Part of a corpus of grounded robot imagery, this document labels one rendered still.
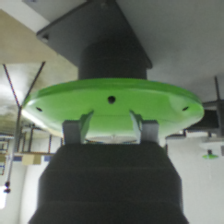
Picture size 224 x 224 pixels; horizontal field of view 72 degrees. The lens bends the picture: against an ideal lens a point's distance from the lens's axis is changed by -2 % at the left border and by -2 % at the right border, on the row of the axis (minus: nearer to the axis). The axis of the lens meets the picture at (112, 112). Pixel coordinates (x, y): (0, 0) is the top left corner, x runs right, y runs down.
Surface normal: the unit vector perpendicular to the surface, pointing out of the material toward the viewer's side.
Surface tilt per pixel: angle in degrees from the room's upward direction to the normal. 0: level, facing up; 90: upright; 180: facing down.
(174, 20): 0
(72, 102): 24
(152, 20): 0
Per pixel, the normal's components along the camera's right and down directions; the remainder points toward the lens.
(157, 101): 0.15, 0.75
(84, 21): 0.00, 0.95
